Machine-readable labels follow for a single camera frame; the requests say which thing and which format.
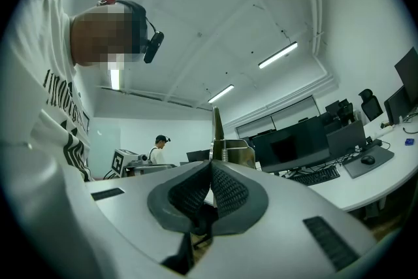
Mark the dark red oval object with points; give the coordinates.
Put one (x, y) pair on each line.
(107, 0)

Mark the black head-mounted camera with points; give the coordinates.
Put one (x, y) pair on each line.
(153, 47)

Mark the white printed t-shirt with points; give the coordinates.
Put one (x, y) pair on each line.
(32, 59)

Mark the large black keyboard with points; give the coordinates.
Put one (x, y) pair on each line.
(315, 176)

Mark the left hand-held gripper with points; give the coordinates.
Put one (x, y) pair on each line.
(125, 163)

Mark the large silver metal clip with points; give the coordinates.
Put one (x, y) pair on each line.
(235, 150)

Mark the black office chair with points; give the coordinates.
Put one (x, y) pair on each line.
(345, 112)
(371, 106)

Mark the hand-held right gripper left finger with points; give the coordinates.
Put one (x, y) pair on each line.
(114, 222)

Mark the small blue object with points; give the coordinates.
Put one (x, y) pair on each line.
(409, 141)

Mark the person's head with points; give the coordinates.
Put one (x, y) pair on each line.
(101, 36)

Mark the long ceiling light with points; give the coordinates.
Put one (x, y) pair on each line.
(277, 55)
(220, 93)
(115, 79)

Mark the wide black monitor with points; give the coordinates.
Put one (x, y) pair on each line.
(290, 147)

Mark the black computer mouse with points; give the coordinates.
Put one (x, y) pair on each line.
(367, 159)

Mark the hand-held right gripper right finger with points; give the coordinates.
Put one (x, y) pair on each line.
(287, 212)

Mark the white window blind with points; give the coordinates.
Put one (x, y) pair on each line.
(277, 117)

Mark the grey mouse pad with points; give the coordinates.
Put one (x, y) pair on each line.
(375, 166)

